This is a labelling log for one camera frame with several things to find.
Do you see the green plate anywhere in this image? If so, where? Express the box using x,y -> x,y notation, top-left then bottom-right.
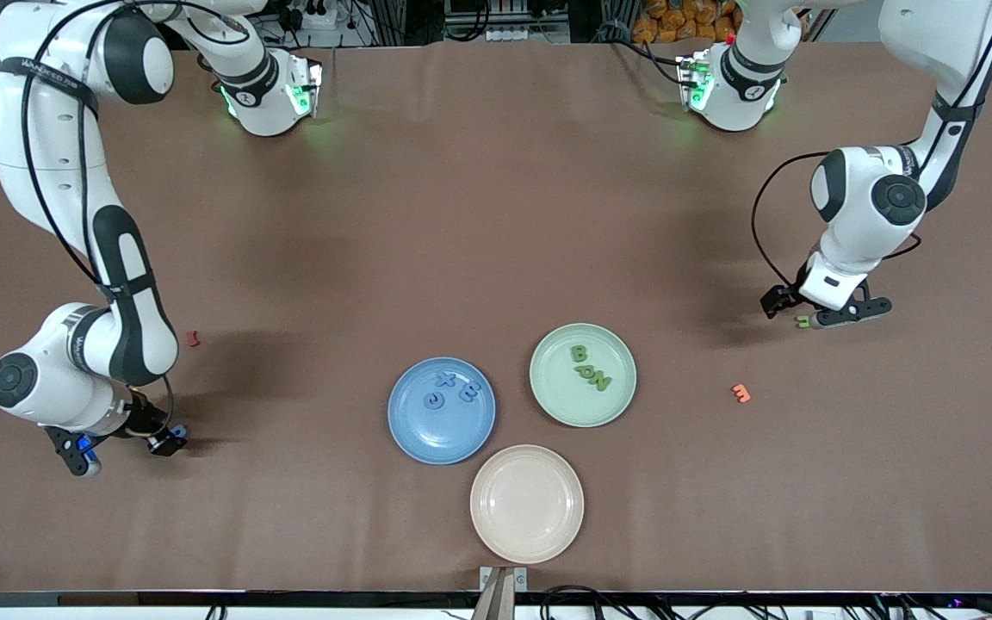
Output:
529,323 -> 637,428

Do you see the blue plate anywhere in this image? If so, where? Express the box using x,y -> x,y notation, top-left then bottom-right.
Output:
387,356 -> 497,466

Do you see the brown table cover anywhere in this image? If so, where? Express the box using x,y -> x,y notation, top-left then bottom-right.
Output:
0,39 -> 992,597

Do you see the orange packaged items pile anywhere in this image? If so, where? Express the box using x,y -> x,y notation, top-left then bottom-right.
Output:
631,0 -> 742,44

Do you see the beige plate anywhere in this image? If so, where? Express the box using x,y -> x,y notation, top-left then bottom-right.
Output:
469,444 -> 586,565

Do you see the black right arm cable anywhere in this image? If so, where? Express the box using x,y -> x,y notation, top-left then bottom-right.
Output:
18,0 -> 177,431

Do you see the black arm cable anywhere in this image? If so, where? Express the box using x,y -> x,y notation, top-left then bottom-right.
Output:
18,0 -> 177,431
751,0 -> 992,294

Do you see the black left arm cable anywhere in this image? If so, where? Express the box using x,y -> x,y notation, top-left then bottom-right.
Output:
751,0 -> 992,294

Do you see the black floor cable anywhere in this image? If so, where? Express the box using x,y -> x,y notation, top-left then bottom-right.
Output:
591,594 -> 665,620
541,586 -> 602,620

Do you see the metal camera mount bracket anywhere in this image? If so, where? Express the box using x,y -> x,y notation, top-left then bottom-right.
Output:
480,566 -> 529,620

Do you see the aluminium extrusion rail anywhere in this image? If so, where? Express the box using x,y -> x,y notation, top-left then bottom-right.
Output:
443,0 -> 572,22

